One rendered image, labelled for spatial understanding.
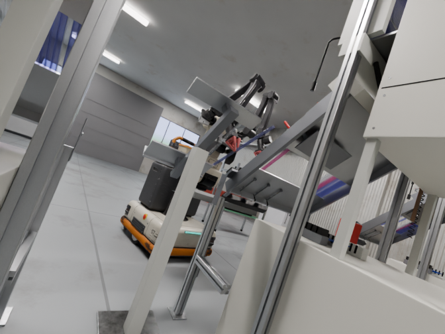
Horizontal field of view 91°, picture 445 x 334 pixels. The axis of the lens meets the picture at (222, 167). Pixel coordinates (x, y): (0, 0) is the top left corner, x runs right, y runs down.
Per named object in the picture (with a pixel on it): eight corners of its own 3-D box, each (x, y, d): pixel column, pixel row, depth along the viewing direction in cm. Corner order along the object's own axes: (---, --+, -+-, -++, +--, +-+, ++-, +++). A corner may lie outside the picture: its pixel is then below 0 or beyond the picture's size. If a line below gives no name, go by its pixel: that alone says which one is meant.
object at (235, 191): (228, 192, 119) (227, 181, 124) (300, 218, 154) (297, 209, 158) (230, 191, 119) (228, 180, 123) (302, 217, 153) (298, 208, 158)
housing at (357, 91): (343, 105, 81) (327, 85, 90) (393, 153, 106) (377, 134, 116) (364, 88, 76) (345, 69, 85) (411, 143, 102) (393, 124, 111)
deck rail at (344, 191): (300, 218, 154) (298, 210, 158) (302, 218, 155) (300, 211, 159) (412, 159, 114) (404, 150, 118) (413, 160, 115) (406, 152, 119)
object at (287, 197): (230, 187, 120) (228, 182, 122) (301, 213, 155) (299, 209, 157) (253, 167, 110) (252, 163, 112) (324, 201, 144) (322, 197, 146)
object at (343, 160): (282, 150, 98) (279, 142, 101) (352, 190, 132) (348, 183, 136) (351, 95, 79) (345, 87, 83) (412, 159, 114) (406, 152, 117)
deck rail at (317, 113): (226, 191, 118) (224, 182, 122) (228, 192, 119) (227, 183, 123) (349, 92, 78) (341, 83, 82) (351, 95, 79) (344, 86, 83)
